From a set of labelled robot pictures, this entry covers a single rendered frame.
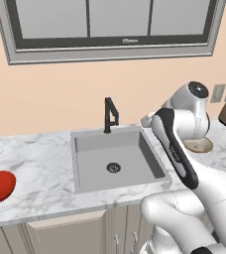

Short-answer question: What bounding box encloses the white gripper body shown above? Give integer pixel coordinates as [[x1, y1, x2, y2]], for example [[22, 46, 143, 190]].
[[140, 112, 157, 130]]

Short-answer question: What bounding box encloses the grey kitchen sink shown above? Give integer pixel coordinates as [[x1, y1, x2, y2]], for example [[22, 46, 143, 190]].
[[69, 126, 172, 194]]

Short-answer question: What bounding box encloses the beige bowl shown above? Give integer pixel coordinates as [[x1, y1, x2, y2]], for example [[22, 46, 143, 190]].
[[182, 136, 215, 154]]

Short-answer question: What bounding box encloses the black tap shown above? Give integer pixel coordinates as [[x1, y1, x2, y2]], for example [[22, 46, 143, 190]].
[[103, 96, 120, 135]]

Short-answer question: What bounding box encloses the grey window latch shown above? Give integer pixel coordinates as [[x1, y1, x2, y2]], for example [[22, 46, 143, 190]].
[[122, 38, 140, 45]]

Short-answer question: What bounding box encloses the narrow beige cupboard door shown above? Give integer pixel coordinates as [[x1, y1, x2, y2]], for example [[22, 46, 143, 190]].
[[109, 205, 130, 254], [128, 203, 155, 254]]

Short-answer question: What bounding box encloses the grey framed window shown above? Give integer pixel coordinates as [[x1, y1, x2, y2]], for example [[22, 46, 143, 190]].
[[0, 0, 226, 65]]

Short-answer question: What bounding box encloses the wide beige cupboard door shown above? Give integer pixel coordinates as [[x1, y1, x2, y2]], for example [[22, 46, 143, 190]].
[[25, 208, 109, 254]]

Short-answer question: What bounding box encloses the grey wall socket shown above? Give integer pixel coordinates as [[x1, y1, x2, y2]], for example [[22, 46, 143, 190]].
[[210, 83, 226, 104]]

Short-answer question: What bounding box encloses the silver cupboard handle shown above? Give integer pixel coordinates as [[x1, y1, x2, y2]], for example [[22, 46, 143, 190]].
[[113, 234, 121, 254], [131, 230, 140, 254]]

